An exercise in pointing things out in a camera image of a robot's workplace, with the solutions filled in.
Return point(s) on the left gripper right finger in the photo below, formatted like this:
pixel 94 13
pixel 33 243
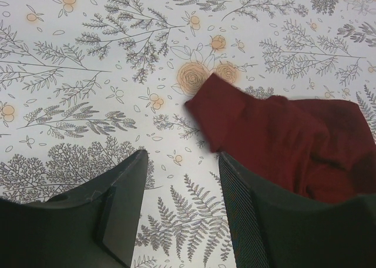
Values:
pixel 272 227

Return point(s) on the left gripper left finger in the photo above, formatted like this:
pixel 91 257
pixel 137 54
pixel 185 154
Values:
pixel 92 225

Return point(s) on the dark red t-shirt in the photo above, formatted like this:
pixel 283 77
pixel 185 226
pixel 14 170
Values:
pixel 316 148

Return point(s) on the floral table mat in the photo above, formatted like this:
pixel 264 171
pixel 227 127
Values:
pixel 85 83

